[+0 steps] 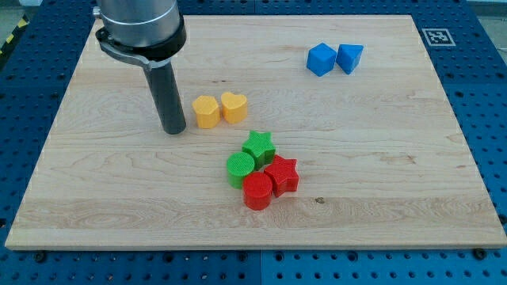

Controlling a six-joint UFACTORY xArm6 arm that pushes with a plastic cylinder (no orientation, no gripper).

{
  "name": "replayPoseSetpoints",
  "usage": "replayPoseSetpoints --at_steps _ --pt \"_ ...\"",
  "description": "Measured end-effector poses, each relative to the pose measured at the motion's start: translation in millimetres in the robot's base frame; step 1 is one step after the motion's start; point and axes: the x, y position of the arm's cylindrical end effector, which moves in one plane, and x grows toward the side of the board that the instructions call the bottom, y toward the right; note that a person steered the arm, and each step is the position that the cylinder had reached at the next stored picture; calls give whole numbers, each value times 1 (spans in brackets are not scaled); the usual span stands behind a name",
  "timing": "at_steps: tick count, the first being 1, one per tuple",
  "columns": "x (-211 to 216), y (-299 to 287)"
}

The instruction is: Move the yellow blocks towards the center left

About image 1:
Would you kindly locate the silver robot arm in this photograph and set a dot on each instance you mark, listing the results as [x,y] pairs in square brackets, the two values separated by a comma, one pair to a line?
[145,33]

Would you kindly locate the green star block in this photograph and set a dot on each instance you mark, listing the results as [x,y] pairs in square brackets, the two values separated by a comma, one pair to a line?
[260,147]

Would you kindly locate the green cylinder block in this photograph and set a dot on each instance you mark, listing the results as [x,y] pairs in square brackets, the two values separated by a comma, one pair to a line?
[239,166]

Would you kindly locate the yellow heart block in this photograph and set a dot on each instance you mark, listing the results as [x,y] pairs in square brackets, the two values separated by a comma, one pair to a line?
[235,107]

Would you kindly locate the red cylinder block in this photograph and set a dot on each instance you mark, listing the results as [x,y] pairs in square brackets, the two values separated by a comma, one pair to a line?
[257,191]

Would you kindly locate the red star block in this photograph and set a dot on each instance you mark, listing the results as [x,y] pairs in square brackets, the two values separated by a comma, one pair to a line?
[283,173]

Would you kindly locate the light wooden board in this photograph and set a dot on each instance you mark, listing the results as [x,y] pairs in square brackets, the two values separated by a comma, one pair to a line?
[381,158]

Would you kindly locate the yellow pentagon block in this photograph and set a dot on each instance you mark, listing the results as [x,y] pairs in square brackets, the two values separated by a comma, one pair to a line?
[207,111]

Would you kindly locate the blue cube block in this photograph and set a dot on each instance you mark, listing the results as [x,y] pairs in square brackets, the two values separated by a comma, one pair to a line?
[321,59]

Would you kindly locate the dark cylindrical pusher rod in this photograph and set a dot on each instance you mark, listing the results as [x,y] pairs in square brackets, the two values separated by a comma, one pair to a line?
[167,101]

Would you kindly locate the blue wedge block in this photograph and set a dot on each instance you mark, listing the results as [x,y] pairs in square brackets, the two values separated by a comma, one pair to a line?
[348,56]

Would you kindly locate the white fiducial marker tag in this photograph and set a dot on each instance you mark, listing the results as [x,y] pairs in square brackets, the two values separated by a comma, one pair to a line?
[438,37]

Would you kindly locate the yellow black hazard tape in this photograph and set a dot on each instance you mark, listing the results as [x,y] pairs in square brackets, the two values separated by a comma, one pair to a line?
[15,36]

